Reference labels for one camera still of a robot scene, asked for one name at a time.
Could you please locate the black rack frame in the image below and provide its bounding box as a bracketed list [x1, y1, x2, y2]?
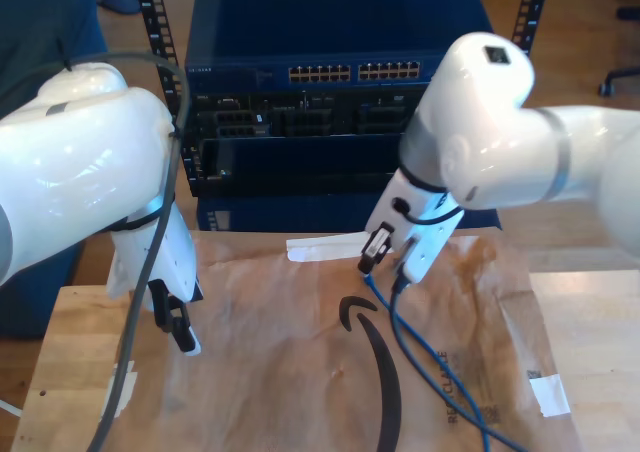
[133, 0, 554, 198]

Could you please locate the black rack server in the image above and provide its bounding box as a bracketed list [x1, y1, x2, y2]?
[192, 90, 416, 138]

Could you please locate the brown packing paper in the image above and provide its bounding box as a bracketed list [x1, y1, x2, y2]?
[94, 229, 584, 452]

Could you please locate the long white tape strip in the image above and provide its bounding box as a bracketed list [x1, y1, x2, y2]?
[286, 231, 371, 264]

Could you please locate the blue sofa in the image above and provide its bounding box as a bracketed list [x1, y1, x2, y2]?
[0, 0, 110, 341]

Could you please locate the thick grey cable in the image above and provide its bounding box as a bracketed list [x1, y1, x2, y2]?
[57, 39, 191, 452]

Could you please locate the short white tape strip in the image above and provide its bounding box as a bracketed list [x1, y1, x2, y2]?
[528, 373, 572, 418]

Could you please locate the black rack shelf tray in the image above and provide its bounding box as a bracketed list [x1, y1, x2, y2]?
[182, 134, 406, 198]

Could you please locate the dark blue base box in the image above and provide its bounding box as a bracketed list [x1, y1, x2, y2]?
[195, 191, 501, 233]

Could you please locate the blue network switch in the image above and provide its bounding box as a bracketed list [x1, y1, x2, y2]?
[183, 0, 494, 93]

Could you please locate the white printed label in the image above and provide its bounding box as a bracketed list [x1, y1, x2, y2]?
[99, 359, 139, 421]

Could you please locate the blue slipper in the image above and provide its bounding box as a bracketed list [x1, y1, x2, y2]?
[97, 0, 142, 16]

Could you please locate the black office chair base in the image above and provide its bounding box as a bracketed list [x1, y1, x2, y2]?
[598, 4, 640, 97]

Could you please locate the blue network cable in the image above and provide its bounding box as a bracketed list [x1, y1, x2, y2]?
[360, 270, 494, 452]

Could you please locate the short black connector cable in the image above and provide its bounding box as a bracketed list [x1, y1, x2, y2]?
[391, 196, 464, 226]

